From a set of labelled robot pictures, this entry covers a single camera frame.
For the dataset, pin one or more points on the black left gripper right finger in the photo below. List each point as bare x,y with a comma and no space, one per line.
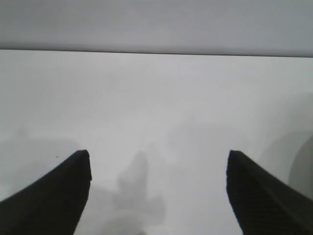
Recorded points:
259,200

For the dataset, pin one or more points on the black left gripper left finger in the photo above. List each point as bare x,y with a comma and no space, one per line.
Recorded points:
49,200

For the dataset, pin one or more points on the translucent plastic measuring cup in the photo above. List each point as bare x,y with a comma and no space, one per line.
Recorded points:
303,166

